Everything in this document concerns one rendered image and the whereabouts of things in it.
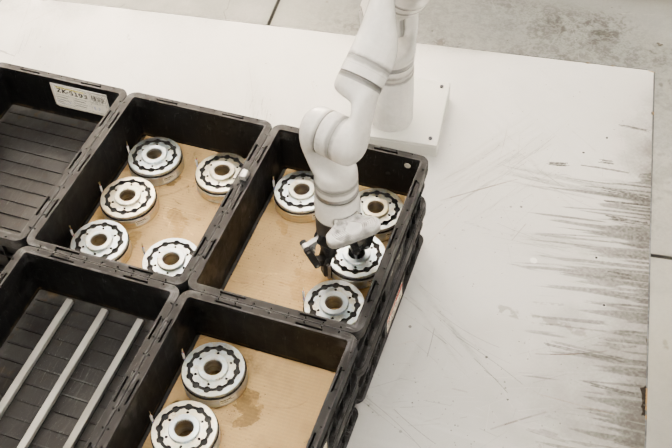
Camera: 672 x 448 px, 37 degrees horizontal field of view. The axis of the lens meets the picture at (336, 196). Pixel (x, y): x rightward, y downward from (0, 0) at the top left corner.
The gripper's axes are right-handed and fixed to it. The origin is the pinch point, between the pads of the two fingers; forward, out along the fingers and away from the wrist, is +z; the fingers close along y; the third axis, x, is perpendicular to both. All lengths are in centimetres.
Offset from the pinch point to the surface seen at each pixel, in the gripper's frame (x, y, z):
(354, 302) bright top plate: 9.1, 1.6, -1.0
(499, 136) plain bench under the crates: -27, -49, 15
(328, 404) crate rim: 28.5, 14.7, -7.9
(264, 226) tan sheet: -15.5, 8.2, 2.2
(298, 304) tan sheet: 3.2, 9.4, 2.1
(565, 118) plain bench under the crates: -26, -65, 15
